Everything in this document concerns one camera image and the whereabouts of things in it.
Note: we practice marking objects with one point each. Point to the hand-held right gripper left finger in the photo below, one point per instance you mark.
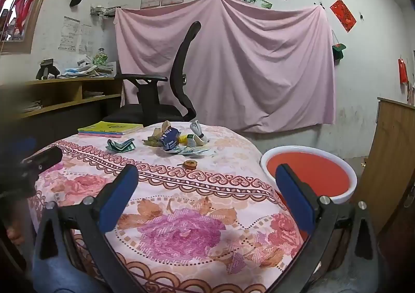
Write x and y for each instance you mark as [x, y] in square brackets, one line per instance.
[120, 199]

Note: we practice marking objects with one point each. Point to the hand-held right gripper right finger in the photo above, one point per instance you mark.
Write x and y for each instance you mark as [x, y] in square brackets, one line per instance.
[295, 199]

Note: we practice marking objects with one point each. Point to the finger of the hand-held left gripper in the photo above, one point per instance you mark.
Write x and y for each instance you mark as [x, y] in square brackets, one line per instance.
[16, 148]
[45, 157]

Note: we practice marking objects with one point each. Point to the red basin with white rim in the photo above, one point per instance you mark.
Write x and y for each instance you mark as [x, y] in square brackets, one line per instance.
[311, 173]

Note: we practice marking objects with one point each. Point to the dry green leaf twig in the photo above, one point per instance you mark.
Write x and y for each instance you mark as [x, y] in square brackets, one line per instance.
[149, 143]

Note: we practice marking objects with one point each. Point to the beige paper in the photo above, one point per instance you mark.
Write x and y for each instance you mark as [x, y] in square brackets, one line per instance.
[160, 132]

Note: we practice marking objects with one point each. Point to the blue snack wrapper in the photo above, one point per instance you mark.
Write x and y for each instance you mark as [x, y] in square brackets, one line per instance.
[170, 139]

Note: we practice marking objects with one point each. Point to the brown round cap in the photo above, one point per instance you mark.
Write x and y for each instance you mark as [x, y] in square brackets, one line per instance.
[190, 163]

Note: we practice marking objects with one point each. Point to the green and white wrapper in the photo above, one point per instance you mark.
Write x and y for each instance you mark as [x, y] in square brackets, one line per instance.
[191, 151]

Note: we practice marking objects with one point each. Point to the white paper packet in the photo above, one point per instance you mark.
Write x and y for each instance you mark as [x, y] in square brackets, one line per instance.
[192, 143]

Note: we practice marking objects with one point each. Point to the person's left hand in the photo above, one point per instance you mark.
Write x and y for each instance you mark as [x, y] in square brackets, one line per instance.
[15, 235]

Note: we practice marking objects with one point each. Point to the stack of newspapers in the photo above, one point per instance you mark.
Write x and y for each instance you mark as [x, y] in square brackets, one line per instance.
[31, 107]

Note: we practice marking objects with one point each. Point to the stack of books yellow cover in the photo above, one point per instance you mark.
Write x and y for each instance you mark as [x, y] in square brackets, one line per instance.
[110, 126]

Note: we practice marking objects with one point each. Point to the wooden shelf desk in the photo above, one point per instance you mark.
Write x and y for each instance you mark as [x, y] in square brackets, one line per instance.
[64, 85]

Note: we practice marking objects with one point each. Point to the floral pink tablecloth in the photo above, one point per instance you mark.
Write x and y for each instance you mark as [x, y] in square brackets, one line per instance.
[194, 202]

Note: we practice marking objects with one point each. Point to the papers in shelf slot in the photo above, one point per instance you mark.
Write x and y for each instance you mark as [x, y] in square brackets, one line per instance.
[93, 93]

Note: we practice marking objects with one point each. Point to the black device on stand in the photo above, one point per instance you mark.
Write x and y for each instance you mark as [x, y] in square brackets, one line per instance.
[48, 69]

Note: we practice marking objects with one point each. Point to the pile of papers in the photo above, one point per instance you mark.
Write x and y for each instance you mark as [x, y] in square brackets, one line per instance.
[86, 71]

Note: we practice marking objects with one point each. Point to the wooden board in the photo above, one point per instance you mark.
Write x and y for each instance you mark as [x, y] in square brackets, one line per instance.
[389, 150]

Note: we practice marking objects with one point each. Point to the green candy jar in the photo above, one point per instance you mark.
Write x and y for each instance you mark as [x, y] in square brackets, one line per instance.
[100, 59]

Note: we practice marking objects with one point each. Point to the pink hanging cloth sheet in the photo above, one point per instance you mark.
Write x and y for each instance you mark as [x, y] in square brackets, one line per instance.
[253, 69]

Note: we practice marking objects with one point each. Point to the green hanging pouch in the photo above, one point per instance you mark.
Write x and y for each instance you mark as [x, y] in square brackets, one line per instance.
[338, 50]

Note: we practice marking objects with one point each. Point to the black office chair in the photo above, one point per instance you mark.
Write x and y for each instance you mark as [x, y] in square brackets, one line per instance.
[186, 53]

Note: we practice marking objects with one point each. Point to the red hanging ornament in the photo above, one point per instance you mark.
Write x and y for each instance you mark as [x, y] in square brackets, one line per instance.
[403, 71]

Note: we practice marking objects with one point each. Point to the red paper poster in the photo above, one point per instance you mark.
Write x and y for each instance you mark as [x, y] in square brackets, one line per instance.
[343, 15]

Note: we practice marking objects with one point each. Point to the small printed wall sheet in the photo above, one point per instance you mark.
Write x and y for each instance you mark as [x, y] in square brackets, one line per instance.
[86, 38]

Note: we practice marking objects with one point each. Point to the large printed wall sheet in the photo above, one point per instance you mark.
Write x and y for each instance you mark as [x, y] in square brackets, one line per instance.
[69, 33]

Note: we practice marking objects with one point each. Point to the wooden window frame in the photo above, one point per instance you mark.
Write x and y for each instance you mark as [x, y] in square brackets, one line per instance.
[37, 11]

